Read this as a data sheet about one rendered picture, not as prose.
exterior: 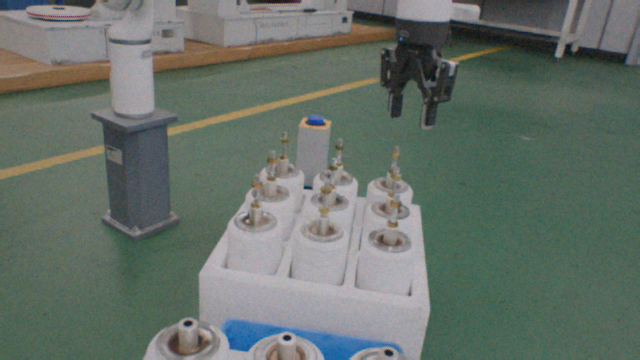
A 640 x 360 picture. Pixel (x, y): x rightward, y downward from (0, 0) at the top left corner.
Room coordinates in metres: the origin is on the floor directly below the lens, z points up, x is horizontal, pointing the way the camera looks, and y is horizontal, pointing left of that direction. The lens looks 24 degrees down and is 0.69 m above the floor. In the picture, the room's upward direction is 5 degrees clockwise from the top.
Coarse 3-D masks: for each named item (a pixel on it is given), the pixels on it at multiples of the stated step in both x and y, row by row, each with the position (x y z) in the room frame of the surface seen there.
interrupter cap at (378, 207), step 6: (372, 204) 0.89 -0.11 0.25; (378, 204) 0.89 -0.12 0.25; (384, 204) 0.90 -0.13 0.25; (402, 204) 0.90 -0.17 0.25; (372, 210) 0.87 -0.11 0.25; (378, 210) 0.87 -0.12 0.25; (384, 210) 0.88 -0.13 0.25; (402, 210) 0.88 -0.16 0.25; (408, 210) 0.88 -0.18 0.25; (384, 216) 0.84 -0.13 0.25; (390, 216) 0.85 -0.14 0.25; (396, 216) 0.85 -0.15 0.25; (402, 216) 0.85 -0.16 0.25; (408, 216) 0.86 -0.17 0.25
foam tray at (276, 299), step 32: (352, 224) 0.94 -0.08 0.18; (416, 224) 0.97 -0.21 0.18; (224, 256) 0.78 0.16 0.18; (288, 256) 0.79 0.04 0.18; (352, 256) 0.81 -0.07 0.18; (416, 256) 0.84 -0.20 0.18; (224, 288) 0.71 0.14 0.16; (256, 288) 0.71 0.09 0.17; (288, 288) 0.70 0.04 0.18; (320, 288) 0.71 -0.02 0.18; (352, 288) 0.71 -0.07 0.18; (416, 288) 0.73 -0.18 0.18; (256, 320) 0.71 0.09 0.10; (288, 320) 0.70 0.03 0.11; (320, 320) 0.69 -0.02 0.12; (352, 320) 0.69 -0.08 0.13; (384, 320) 0.68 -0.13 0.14; (416, 320) 0.68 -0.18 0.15; (416, 352) 0.68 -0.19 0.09
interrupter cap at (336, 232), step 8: (304, 224) 0.79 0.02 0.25; (312, 224) 0.79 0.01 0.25; (336, 224) 0.80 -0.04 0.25; (304, 232) 0.76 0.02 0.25; (312, 232) 0.76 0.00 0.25; (328, 232) 0.77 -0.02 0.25; (336, 232) 0.77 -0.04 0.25; (312, 240) 0.74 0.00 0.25; (320, 240) 0.74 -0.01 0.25; (328, 240) 0.74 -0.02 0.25; (336, 240) 0.75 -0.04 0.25
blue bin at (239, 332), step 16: (224, 320) 0.67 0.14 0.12; (240, 320) 0.68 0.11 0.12; (240, 336) 0.68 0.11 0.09; (256, 336) 0.67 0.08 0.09; (304, 336) 0.67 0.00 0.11; (320, 336) 0.67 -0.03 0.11; (336, 336) 0.66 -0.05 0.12; (352, 336) 0.66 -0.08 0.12; (336, 352) 0.66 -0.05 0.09; (352, 352) 0.66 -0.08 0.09; (400, 352) 0.64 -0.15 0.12
